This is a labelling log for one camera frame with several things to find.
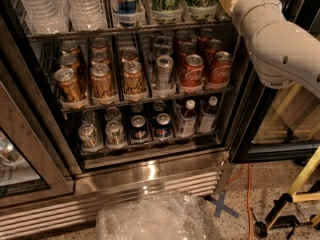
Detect right white cap bottle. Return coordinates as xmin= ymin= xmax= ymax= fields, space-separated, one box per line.
xmin=198 ymin=96 xmax=218 ymax=133

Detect front left dark blue can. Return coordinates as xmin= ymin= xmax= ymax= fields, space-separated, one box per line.
xmin=130 ymin=115 xmax=148 ymax=141

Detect gold can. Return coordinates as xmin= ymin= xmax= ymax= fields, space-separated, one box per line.
xmin=54 ymin=68 xmax=85 ymax=103
xmin=120 ymin=47 xmax=139 ymax=63
xmin=90 ymin=51 xmax=111 ymax=66
xmin=123 ymin=61 xmax=146 ymax=95
xmin=59 ymin=53 xmax=81 ymax=72
xmin=90 ymin=64 xmax=116 ymax=99

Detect clear plastic bag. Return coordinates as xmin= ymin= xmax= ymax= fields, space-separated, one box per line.
xmin=96 ymin=192 xmax=209 ymax=240

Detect yellow black stand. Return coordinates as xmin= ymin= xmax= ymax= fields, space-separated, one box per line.
xmin=254 ymin=151 xmax=320 ymax=240

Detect left white cap bottle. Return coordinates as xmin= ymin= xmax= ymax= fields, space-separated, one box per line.
xmin=177 ymin=100 xmax=197 ymax=137

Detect right fridge glass door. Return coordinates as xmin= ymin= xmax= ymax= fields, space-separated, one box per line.
xmin=234 ymin=0 xmax=320 ymax=162

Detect front middle gold can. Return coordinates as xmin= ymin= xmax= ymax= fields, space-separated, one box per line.
xmin=90 ymin=64 xmax=116 ymax=99

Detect right clear water bottle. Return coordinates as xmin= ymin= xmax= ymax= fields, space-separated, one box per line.
xmin=68 ymin=0 xmax=107 ymax=31

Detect front right silver green can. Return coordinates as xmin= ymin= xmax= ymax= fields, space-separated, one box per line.
xmin=105 ymin=120 xmax=125 ymax=146

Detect front left gold can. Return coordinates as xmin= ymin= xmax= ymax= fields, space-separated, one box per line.
xmin=54 ymin=68 xmax=85 ymax=103

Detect blue tape cross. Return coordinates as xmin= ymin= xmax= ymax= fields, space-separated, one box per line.
xmin=206 ymin=191 xmax=239 ymax=219

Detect dark blue can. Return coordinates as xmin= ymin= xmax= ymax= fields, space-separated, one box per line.
xmin=130 ymin=115 xmax=148 ymax=141
xmin=155 ymin=113 xmax=172 ymax=138

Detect left clear water bottle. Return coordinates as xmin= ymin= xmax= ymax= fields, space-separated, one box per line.
xmin=21 ymin=0 xmax=69 ymax=35

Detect silver green can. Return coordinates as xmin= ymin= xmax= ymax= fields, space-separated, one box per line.
xmin=105 ymin=120 xmax=125 ymax=146
xmin=78 ymin=123 xmax=100 ymax=148

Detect slim silver can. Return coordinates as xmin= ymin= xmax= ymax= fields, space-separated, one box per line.
xmin=156 ymin=55 xmax=174 ymax=90

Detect orange cable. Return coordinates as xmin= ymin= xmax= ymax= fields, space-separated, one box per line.
xmin=227 ymin=163 xmax=254 ymax=240

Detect blue silver energy can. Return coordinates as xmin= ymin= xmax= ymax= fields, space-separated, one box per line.
xmin=110 ymin=0 xmax=144 ymax=27

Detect left fridge door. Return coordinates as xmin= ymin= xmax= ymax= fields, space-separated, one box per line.
xmin=0 ymin=64 xmax=74 ymax=209

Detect front left red cola can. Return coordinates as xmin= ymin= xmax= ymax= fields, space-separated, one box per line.
xmin=180 ymin=54 xmax=204 ymax=87

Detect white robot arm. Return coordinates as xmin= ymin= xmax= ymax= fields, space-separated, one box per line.
xmin=219 ymin=0 xmax=320 ymax=97

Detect front left silver green can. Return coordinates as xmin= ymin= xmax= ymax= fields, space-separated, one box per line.
xmin=78 ymin=123 xmax=100 ymax=148

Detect front right gold can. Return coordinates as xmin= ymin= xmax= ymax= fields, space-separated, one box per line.
xmin=123 ymin=61 xmax=146 ymax=95

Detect front right dark blue can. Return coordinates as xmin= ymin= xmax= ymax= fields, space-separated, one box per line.
xmin=155 ymin=113 xmax=172 ymax=138

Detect front right red cola can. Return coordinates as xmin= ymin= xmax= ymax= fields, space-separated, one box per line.
xmin=208 ymin=51 xmax=232 ymax=84

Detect stainless steel fridge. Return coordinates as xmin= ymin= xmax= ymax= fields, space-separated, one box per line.
xmin=0 ymin=0 xmax=278 ymax=240

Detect clear water bottle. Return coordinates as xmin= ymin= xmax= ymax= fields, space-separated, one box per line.
xmin=21 ymin=0 xmax=69 ymax=35
xmin=68 ymin=0 xmax=107 ymax=31

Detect red cola can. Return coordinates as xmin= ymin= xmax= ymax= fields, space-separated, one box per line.
xmin=180 ymin=54 xmax=204 ymax=87
xmin=208 ymin=51 xmax=232 ymax=84

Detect white cap bottle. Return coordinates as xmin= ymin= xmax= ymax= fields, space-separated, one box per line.
xmin=177 ymin=100 xmax=197 ymax=137
xmin=198 ymin=96 xmax=218 ymax=133

